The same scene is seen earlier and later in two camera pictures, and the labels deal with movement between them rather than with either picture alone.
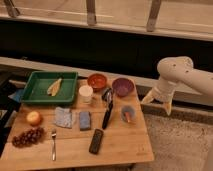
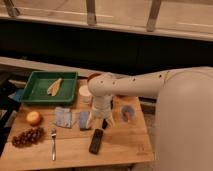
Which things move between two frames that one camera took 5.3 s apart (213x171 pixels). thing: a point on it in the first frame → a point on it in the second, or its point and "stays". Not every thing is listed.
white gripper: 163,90 → 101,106
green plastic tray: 39,82 stays
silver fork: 53,135 stays
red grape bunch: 29,137 stays
